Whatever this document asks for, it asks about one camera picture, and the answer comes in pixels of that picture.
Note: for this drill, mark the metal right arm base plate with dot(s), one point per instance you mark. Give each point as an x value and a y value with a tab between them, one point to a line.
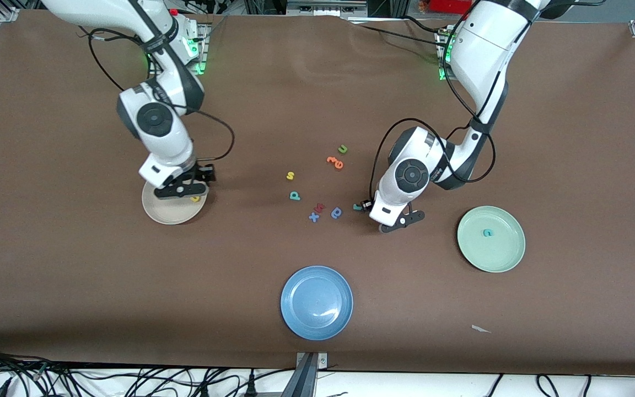
199	70

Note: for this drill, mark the orange letter e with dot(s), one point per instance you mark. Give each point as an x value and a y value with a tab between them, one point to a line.
339	164

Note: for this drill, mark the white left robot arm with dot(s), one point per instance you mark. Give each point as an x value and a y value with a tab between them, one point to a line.
483	49

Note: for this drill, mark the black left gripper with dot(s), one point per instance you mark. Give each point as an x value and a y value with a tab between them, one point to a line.
366	205

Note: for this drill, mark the brown table cover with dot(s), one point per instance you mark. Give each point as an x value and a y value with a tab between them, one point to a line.
75	275

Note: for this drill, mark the beige brown plate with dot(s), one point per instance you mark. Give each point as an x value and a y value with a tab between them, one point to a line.
168	209

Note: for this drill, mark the green plate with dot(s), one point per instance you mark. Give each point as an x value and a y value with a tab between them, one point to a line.
494	248

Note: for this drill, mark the blue letter a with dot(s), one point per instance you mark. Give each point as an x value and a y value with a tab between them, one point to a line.
337	213

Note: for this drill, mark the aluminium mount post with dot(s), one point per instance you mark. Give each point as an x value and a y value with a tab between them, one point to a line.
306	375

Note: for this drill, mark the aluminium frame rail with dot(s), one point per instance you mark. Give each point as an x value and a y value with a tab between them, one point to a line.
326	6

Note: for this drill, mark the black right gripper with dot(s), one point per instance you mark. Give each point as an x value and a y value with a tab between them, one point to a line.
205	173

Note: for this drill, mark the dark red letter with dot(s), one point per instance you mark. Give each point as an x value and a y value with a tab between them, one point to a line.
319	207

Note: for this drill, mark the red box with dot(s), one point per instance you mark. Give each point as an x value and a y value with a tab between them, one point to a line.
447	5

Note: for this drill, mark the grey tape scrap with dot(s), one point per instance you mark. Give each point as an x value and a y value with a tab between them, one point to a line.
480	329

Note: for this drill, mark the blue plate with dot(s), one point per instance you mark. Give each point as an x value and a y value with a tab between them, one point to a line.
316	302

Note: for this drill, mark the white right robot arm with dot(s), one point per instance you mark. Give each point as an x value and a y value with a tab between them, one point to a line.
166	143

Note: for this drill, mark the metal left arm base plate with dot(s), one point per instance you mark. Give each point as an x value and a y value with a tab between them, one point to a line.
444	76

